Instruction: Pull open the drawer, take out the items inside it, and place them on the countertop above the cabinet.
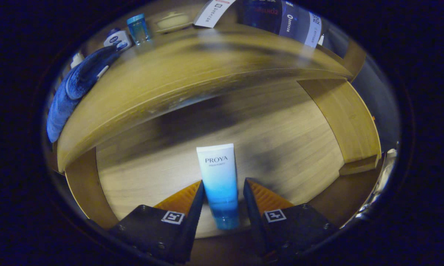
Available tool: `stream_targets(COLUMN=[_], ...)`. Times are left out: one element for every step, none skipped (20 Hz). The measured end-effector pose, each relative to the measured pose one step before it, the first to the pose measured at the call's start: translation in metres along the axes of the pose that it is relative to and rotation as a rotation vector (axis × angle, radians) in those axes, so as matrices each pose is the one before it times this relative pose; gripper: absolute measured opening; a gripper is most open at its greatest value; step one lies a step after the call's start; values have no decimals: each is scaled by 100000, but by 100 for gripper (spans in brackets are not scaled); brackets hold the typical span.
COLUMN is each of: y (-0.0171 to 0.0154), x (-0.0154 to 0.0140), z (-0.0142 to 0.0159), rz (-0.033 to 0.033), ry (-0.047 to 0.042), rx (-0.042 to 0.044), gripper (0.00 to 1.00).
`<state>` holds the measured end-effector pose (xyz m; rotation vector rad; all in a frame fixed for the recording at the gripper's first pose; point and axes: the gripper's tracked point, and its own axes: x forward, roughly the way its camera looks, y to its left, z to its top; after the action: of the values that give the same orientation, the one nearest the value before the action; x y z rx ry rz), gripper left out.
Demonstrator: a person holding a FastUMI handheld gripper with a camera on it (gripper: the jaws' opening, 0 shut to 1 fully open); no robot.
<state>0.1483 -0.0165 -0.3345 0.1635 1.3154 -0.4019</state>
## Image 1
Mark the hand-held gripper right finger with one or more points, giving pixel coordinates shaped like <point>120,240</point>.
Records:
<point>253,218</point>

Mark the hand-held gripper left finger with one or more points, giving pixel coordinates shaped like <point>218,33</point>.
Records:
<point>194,218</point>

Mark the white and blue cosmetic tube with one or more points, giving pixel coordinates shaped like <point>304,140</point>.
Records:
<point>218,177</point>

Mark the wooden drawer with black knob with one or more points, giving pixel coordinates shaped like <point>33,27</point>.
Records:
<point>281,147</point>

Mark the wooden countertop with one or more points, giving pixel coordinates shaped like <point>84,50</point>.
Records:
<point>170,74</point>

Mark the wooden cabinet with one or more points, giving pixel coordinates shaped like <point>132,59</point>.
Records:
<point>355,59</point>

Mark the blue folded towel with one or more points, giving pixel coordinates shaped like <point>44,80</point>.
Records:
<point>74,88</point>

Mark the white lotion bottle blue cap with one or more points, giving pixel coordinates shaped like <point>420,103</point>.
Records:
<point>115,38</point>

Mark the clear blue bottle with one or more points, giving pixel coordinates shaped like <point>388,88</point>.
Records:
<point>138,29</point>

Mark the white pump bottle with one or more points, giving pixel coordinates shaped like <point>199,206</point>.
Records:
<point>77,60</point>

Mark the pale lavender book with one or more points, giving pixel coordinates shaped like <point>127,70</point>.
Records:
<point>312,29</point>

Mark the beige lidded teacup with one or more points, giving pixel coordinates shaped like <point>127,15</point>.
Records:
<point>172,21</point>

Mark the dark blue book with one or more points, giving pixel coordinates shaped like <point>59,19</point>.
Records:
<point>266,14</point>

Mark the white book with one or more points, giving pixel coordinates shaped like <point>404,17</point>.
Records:
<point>214,13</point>

